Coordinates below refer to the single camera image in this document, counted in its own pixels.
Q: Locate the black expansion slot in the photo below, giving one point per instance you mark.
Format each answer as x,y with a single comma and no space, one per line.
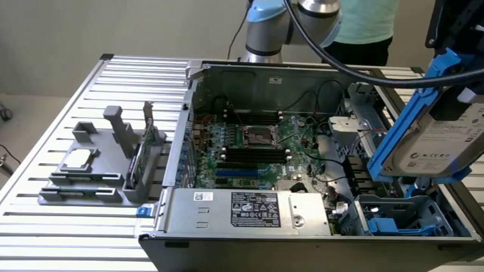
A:
238,165

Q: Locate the green graphics card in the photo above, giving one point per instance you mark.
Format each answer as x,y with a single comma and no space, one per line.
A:
146,147

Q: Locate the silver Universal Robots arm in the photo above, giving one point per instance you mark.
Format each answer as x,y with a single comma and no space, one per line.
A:
264,31

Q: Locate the silver power supply unit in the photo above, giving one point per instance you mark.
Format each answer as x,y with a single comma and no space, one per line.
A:
246,212

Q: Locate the grey disk bay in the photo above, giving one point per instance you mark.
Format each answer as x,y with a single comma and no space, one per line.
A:
416,212

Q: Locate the blue expansion slot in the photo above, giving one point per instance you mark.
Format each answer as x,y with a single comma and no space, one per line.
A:
236,172

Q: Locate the grey parts rack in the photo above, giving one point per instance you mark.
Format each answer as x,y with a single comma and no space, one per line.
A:
114,181

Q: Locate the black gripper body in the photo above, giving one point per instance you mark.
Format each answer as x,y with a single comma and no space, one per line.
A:
435,25

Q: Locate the blue carrier in bay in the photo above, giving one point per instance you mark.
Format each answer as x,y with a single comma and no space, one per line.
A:
382,226

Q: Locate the green motherboard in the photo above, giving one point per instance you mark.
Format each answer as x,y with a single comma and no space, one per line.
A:
299,167

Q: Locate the silver metal drive cage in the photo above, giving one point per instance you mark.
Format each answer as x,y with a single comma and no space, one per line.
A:
359,113

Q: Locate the silver chipset heatsink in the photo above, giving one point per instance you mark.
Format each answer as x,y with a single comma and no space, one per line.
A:
290,185

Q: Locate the silver CPU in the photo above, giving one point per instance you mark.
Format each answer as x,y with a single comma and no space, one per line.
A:
79,158

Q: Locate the black RAM slot bank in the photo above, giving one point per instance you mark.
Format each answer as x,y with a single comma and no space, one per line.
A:
255,154
254,115

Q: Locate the person in green shirt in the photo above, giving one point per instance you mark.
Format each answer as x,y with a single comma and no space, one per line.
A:
363,25

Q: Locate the CPU socket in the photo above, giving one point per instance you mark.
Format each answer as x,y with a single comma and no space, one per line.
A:
262,136

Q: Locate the hard disk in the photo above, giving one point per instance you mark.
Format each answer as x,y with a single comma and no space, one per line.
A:
427,141

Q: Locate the open black PC case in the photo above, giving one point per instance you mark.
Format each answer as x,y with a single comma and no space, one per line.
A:
264,249

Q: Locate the blue case latch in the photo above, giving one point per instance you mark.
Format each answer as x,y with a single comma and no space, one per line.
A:
143,212

